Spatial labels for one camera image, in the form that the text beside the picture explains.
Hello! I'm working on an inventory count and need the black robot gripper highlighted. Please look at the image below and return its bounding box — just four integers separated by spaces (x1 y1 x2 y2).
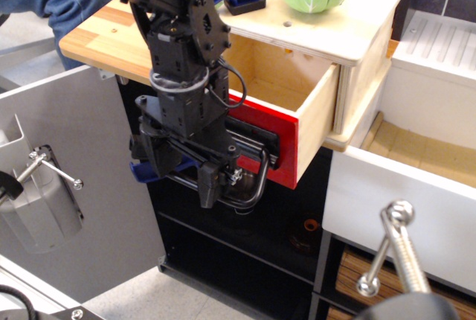
134 87 238 208

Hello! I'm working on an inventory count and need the red front wooden drawer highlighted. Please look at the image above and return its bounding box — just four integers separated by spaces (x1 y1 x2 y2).
224 34 340 190

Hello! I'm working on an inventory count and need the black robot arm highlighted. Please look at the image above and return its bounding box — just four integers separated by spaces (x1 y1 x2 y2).
121 0 251 209

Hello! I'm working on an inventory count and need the light plywood box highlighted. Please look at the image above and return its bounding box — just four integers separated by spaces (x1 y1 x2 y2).
218 0 401 151

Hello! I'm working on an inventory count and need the small steel pot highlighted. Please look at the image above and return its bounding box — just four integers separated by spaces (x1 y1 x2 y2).
221 170 267 214

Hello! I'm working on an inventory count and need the black cabinet shelf unit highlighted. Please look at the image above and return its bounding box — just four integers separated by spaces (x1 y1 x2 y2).
147 148 332 319

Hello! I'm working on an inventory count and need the grey cabinet door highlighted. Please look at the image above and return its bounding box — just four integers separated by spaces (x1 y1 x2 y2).
1 66 164 302

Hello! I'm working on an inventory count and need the brown glass jar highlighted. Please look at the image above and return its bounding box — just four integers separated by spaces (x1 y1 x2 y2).
286 215 321 255

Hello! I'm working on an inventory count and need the steel clamp screw left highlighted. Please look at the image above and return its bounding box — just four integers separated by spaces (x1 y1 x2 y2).
16 151 84 191

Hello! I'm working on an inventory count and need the steel clamp screw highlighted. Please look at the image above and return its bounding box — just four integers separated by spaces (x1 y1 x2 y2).
356 199 431 298
16 151 84 191

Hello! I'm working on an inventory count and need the steel clamp screw right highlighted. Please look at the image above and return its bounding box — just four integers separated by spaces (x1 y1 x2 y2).
356 199 431 298

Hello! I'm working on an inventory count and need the white toy sink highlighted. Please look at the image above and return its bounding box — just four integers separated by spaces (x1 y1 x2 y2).
323 11 475 294

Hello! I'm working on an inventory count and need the person leg in jeans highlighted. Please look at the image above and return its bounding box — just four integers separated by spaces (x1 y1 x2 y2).
1 0 111 71

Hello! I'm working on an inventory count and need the black cable bottom left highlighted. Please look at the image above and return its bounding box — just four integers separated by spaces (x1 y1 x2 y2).
0 284 38 320

